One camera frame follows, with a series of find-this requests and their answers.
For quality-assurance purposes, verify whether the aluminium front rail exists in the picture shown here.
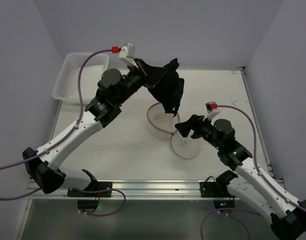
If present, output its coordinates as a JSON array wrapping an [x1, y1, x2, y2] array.
[[27, 177, 233, 201]]

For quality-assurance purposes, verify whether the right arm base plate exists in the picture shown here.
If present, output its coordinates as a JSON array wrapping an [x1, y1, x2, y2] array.
[[199, 181, 232, 198]]

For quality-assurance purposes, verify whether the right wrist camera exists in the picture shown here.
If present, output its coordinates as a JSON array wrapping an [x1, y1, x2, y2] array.
[[204, 101, 220, 121]]

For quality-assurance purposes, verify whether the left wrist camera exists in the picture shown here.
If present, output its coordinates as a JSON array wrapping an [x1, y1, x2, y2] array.
[[118, 43, 138, 68]]

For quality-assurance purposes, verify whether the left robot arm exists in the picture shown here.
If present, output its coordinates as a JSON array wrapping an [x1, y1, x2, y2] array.
[[23, 58, 167, 194]]

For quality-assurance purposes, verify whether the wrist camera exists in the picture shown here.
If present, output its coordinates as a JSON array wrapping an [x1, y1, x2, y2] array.
[[118, 43, 138, 68], [204, 101, 220, 121]]

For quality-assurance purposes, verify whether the aluminium rail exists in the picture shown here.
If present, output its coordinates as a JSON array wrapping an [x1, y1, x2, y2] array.
[[237, 66, 284, 184], [27, 177, 233, 201]]

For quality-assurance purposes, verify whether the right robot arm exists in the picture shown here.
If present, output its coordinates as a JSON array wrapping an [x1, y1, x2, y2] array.
[[175, 114, 306, 240]]

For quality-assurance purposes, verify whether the aluminium right side rail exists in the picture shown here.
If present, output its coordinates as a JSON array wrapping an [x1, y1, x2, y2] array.
[[237, 66, 284, 184]]

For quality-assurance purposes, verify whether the black bra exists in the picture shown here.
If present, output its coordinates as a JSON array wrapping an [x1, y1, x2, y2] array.
[[148, 58, 184, 117]]

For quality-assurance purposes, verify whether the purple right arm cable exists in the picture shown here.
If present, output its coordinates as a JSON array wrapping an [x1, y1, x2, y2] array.
[[201, 104, 306, 240]]

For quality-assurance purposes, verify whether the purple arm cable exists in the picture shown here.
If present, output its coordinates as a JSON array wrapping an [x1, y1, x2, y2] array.
[[0, 47, 127, 217], [201, 104, 306, 240]]

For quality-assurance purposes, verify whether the white plastic basket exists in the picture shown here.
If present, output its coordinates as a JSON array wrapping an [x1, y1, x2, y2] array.
[[52, 52, 109, 105]]

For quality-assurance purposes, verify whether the white bra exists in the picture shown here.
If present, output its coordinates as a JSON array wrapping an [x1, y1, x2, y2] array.
[[80, 65, 105, 103]]

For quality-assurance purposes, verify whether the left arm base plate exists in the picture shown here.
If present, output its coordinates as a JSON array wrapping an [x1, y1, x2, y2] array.
[[67, 181, 113, 198]]

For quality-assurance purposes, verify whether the white mesh laundry bag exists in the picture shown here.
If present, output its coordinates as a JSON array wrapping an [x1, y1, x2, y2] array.
[[146, 102, 201, 160]]

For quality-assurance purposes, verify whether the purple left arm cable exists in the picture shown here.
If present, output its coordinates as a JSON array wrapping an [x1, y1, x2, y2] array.
[[0, 47, 127, 217]]

